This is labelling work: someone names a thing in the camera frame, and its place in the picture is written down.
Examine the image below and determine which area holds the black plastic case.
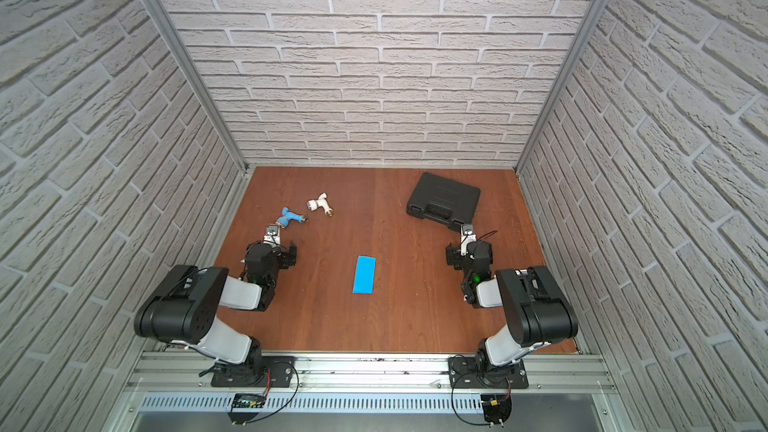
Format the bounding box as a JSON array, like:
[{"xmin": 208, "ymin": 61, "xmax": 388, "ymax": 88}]
[{"xmin": 406, "ymin": 172, "xmax": 481, "ymax": 231}]

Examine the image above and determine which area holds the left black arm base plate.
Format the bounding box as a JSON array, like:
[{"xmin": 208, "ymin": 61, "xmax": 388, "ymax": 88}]
[{"xmin": 211, "ymin": 355, "xmax": 296, "ymax": 388}]

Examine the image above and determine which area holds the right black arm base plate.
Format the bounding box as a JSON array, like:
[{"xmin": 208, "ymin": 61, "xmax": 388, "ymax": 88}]
[{"xmin": 447, "ymin": 355, "xmax": 529, "ymax": 390}]

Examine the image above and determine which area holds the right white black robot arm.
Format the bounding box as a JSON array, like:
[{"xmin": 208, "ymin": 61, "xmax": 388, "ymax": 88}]
[{"xmin": 445, "ymin": 241, "xmax": 579, "ymax": 373}]

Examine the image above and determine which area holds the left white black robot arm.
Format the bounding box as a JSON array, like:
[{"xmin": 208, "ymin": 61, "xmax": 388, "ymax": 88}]
[{"xmin": 134, "ymin": 239, "xmax": 297, "ymax": 378}]

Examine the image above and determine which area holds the blue plastic tap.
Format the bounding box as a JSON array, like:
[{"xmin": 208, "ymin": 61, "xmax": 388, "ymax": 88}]
[{"xmin": 276, "ymin": 207, "xmax": 307, "ymax": 228}]

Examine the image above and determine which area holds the blue square paper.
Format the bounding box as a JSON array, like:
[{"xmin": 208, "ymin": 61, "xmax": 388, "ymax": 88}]
[{"xmin": 353, "ymin": 256, "xmax": 376, "ymax": 295}]

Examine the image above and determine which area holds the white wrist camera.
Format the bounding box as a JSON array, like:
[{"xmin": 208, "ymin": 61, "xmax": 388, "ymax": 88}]
[
  {"xmin": 263, "ymin": 223, "xmax": 281, "ymax": 248},
  {"xmin": 459, "ymin": 224, "xmax": 477, "ymax": 256}
]

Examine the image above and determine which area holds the right small connector board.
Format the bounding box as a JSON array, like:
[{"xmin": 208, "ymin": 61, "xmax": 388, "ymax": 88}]
[{"xmin": 480, "ymin": 394, "xmax": 512, "ymax": 427}]

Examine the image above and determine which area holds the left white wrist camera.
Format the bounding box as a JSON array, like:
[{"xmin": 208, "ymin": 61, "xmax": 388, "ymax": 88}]
[{"xmin": 263, "ymin": 223, "xmax": 281, "ymax": 248}]

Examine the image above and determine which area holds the aluminium front rail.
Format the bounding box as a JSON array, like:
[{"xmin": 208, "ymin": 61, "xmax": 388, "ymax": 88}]
[{"xmin": 125, "ymin": 351, "xmax": 618, "ymax": 394}]

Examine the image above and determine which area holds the left small circuit board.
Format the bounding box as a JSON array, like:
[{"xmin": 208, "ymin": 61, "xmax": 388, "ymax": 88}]
[{"xmin": 232, "ymin": 393, "xmax": 267, "ymax": 410}]

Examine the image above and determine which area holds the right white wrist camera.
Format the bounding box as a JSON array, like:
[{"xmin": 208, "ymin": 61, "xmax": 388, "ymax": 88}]
[{"xmin": 459, "ymin": 224, "xmax": 477, "ymax": 256}]

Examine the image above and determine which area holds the white plastic tap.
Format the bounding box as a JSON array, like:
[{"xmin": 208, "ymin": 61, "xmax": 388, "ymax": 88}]
[{"xmin": 307, "ymin": 193, "xmax": 334, "ymax": 217}]

